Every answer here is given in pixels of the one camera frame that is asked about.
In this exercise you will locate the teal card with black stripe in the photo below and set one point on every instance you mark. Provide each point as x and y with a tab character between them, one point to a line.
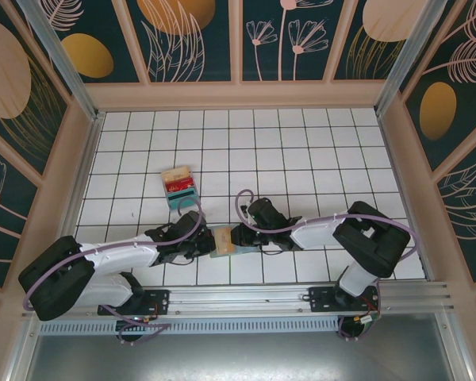
184	202

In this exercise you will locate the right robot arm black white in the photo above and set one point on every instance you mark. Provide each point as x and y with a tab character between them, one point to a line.
317	234

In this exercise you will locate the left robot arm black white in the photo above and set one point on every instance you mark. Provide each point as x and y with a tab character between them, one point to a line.
119	257

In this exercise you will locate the green card holder wallet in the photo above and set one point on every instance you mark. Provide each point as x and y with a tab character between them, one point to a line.
246	251

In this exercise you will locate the aluminium frame post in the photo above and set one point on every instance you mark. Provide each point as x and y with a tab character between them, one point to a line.
63	63
404	59

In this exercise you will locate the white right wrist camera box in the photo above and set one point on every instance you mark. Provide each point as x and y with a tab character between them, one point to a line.
245	205

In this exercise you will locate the red VIP card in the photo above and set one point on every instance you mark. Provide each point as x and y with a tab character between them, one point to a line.
179	185

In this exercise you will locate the small green controller board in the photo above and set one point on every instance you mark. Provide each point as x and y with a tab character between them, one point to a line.
367	319

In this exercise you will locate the stack of coloured cards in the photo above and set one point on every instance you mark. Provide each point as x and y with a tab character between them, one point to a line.
182	206

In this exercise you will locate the grey metal sheet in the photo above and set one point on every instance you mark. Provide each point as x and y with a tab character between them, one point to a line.
238	357

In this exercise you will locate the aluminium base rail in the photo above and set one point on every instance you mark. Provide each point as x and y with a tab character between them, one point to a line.
242	295

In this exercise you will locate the beige plastic card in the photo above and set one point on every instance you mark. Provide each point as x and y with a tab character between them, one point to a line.
225	239
176	174

